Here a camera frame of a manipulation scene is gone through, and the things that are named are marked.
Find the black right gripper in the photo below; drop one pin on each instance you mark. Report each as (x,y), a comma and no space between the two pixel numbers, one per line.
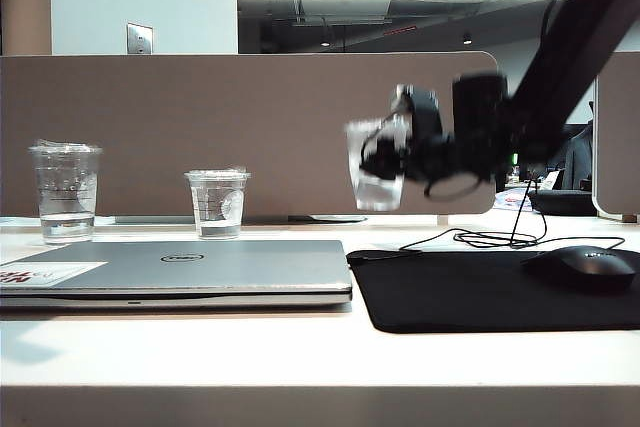
(477,117)

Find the clear plastic cup lid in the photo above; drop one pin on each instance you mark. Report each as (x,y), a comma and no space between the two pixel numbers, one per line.
(377,194)

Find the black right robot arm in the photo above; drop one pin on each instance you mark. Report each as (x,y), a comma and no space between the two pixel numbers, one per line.
(575,47)

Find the short clear plastic cup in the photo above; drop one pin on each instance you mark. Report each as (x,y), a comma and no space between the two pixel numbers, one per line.
(218,207)

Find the silver Dell laptop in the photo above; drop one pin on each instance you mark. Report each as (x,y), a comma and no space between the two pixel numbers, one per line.
(240,272)

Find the tall clear plastic cup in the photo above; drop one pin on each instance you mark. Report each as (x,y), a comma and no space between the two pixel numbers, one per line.
(66,197)

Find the red LED ceiling sign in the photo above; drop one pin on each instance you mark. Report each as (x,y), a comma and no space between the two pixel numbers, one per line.
(400,30)

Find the blue white printed paper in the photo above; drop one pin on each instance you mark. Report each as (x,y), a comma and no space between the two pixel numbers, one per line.
(510,201)

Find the black ceiling spot lamp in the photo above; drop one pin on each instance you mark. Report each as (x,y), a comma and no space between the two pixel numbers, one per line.
(467,39)

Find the black mouse pad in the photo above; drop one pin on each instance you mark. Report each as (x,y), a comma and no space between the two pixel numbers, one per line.
(450,292)

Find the wide brown desk divider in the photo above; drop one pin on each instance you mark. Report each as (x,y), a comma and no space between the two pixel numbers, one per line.
(200,122)

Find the black fabric case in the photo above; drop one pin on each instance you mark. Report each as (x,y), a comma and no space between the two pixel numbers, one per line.
(565,201)

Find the grey jacket on chair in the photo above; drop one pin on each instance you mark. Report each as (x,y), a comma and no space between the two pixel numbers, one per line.
(581,162)

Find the black computer mouse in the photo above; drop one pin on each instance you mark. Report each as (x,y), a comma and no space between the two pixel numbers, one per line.
(580,267)

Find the brown divider with white edge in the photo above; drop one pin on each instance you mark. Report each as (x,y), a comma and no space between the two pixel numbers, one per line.
(620,147)

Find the white red sticker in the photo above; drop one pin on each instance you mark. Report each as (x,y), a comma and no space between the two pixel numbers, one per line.
(45,274)

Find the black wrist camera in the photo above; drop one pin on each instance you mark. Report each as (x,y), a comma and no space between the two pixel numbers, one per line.
(425,112)

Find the white divider foot bracket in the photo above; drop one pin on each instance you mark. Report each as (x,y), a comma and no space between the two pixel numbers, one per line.
(443,220)

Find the metal wall switch plate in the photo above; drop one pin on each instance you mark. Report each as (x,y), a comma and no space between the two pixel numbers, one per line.
(139,39)

